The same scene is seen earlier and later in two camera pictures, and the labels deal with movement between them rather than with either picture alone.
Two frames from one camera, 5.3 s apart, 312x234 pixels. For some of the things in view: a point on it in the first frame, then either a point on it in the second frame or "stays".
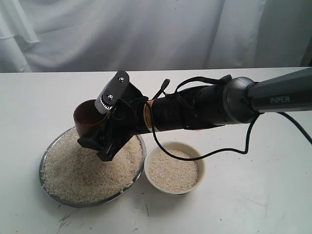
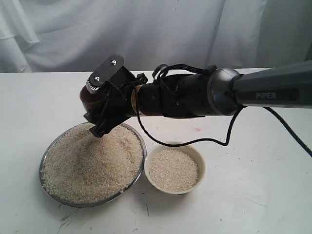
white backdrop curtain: (81, 35) stays
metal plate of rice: (72, 173) stays
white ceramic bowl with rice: (170, 175) stays
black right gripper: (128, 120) to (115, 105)
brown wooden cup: (89, 121) to (90, 100)
